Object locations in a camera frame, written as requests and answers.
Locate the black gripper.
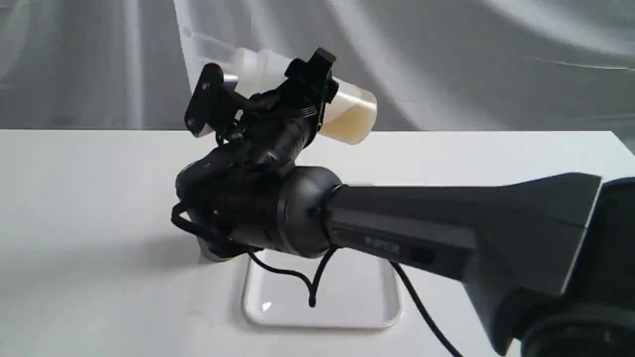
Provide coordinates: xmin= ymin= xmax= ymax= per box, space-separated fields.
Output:
xmin=218 ymin=48 xmax=339 ymax=174

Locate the clear squeeze bottle with oil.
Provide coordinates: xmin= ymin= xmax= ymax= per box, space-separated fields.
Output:
xmin=179 ymin=26 xmax=377 ymax=145

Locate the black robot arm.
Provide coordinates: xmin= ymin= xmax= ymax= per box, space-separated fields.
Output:
xmin=172 ymin=48 xmax=634 ymax=357

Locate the stainless steel cup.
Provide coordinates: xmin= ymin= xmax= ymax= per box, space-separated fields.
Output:
xmin=175 ymin=169 xmax=249 ymax=262

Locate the grey fabric backdrop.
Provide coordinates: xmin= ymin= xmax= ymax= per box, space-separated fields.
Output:
xmin=1 ymin=0 xmax=634 ymax=150

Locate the white plastic tray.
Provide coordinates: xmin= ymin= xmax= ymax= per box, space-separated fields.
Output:
xmin=242 ymin=249 xmax=403 ymax=329

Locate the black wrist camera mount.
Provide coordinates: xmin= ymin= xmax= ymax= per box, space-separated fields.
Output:
xmin=184 ymin=62 xmax=238 ymax=138

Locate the black cable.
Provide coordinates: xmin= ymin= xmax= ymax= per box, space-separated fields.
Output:
xmin=170 ymin=201 xmax=464 ymax=357

